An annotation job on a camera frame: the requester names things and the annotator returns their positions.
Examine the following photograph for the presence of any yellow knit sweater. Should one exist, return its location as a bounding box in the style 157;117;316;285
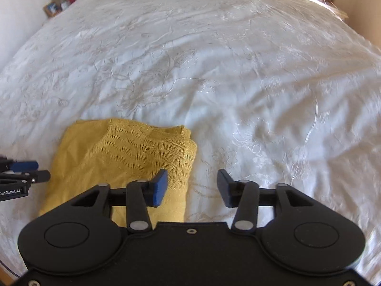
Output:
38;118;198;227

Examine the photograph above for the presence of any white embroidered bedspread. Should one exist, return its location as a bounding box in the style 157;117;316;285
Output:
0;0;381;278

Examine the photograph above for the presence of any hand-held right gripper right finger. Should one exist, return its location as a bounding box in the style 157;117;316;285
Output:
217;169;316;234

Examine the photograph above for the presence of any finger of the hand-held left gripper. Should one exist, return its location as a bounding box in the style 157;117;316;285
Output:
0;156;39;173
0;170;51;184

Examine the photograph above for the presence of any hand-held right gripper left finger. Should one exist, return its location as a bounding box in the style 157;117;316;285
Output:
70;168;169;233

